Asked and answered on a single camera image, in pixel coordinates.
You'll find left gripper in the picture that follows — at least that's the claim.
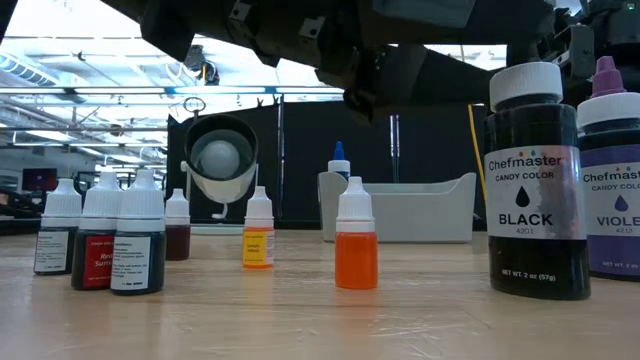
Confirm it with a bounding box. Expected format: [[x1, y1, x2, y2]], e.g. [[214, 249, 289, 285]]
[[102, 0, 497, 124]]

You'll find small maroon dropper bottle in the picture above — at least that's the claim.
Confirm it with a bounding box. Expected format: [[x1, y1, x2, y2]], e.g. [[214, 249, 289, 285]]
[[164, 188, 192, 263]]

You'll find small orange dropper bottle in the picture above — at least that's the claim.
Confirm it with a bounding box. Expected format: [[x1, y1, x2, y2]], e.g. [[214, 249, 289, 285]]
[[334, 175, 380, 292]]

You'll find blue Chefmaster colour bottle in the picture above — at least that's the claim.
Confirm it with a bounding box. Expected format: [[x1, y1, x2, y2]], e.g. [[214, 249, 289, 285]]
[[327, 140, 351, 181]]

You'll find yellow cable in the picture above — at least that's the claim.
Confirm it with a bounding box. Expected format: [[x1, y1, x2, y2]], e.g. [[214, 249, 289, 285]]
[[467, 103, 487, 201]]

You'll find dark monitor screen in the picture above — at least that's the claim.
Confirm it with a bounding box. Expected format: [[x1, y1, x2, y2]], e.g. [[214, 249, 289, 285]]
[[21, 168, 59, 194]]

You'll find small yellow-label dropper bottle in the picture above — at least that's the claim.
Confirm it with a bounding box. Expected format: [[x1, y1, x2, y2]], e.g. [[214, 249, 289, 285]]
[[241, 185, 276, 271]]

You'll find black Chefmaster colour bottle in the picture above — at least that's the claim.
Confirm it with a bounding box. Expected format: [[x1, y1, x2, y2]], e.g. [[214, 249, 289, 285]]
[[482, 43, 592, 303]]

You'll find black aluminium table frame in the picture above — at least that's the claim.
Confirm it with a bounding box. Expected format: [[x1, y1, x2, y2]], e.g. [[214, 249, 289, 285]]
[[0, 215, 321, 237]]

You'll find small red-label dropper bottle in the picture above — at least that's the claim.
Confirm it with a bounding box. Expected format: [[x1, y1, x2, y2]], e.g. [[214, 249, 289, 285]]
[[70, 169, 125, 293]]

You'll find black ceiling cable reel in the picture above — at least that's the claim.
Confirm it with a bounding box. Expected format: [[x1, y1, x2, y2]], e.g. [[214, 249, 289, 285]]
[[182, 44, 221, 87]]

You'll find grey plastic bin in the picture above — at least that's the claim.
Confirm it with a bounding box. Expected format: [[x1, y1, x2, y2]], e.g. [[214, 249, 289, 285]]
[[317, 171, 477, 245]]

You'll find violet Chefmaster colour bottle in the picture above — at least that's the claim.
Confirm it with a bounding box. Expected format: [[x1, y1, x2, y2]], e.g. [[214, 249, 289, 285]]
[[575, 55, 640, 282]]

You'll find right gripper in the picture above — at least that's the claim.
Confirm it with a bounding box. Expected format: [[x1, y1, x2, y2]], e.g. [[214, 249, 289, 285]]
[[477, 0, 640, 81]]

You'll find black partition screen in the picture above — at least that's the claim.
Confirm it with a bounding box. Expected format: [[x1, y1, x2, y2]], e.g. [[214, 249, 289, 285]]
[[166, 93, 494, 232]]

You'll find small dark white-label dropper bottle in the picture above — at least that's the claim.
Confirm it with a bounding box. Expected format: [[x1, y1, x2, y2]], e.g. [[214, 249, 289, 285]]
[[33, 178, 83, 278]]

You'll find small teal white-label dropper bottle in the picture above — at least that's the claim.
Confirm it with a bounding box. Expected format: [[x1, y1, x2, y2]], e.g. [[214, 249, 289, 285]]
[[109, 168, 167, 298]]

